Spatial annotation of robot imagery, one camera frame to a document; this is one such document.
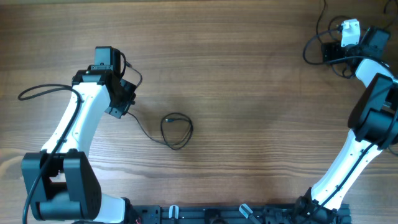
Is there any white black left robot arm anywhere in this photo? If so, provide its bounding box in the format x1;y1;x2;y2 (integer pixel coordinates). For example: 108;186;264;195
21;46;142;223

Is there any black cable bundle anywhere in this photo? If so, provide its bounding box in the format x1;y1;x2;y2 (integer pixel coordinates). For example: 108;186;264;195
126;111;194;151

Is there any black left camera cable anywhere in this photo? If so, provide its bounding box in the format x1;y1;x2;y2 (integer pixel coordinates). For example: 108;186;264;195
17;83;84;224

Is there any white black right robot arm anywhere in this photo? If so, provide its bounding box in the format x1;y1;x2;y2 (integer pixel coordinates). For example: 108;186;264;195
287;19;397;223

